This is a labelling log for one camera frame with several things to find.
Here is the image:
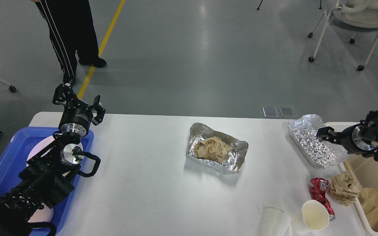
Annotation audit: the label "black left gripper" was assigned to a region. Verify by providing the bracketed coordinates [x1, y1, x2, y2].
[52, 81, 106, 137]

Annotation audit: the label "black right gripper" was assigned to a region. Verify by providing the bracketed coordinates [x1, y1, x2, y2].
[316, 124, 376, 155]

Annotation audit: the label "clear plastic bottle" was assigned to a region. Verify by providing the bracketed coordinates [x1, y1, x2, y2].
[287, 114, 350, 168]

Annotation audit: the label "pink plate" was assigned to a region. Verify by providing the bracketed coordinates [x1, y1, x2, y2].
[27, 136, 85, 166]

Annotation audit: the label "brown paper bag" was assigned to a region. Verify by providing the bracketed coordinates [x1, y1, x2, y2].
[359, 187, 378, 227]

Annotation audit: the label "aluminium foil tray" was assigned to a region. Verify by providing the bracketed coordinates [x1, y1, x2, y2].
[186, 123, 248, 174]

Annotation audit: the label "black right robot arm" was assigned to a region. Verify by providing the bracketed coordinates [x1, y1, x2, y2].
[316, 110, 378, 162]

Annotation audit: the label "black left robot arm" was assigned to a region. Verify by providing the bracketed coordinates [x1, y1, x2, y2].
[0, 84, 106, 236]

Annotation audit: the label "right metal floor plate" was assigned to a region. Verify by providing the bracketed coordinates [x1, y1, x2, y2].
[279, 107, 296, 118]

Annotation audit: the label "metal floor plate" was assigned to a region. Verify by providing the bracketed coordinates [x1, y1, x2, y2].
[279, 107, 296, 118]
[262, 107, 279, 118]

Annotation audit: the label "red can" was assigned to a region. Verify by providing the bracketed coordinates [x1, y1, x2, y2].
[308, 177, 335, 221]

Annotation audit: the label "crumpled brown paper ball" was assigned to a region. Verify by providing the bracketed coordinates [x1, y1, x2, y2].
[194, 136, 232, 164]
[328, 171, 361, 206]

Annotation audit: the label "left metal floor plate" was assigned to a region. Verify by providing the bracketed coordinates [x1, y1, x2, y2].
[262, 107, 279, 118]

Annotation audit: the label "white plastic bin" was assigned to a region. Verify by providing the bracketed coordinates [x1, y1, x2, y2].
[325, 122, 378, 236]

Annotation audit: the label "walking person black trousers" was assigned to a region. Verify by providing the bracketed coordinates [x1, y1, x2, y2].
[34, 0, 107, 86]

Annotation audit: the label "white paper cup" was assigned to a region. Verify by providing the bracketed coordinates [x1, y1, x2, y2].
[291, 200, 330, 234]

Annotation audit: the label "blue plastic tray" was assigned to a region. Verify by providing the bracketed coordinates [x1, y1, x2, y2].
[0, 127, 94, 236]

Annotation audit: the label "white office chair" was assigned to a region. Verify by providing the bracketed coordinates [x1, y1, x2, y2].
[307, 0, 378, 71]

